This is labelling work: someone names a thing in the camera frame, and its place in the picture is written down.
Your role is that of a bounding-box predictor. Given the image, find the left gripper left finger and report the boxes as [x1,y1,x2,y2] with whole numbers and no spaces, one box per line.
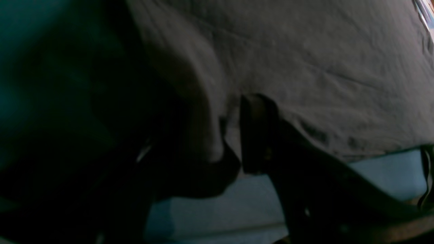
[1,133,182,244]

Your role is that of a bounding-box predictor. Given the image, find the dark grey T-shirt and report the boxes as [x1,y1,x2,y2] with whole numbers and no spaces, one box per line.
[125,0,434,199]

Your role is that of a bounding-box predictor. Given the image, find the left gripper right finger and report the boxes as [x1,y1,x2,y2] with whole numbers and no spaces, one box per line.
[240,94,433,244]

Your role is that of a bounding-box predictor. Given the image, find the blue table cloth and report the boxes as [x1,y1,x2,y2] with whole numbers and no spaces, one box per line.
[1,0,433,244]

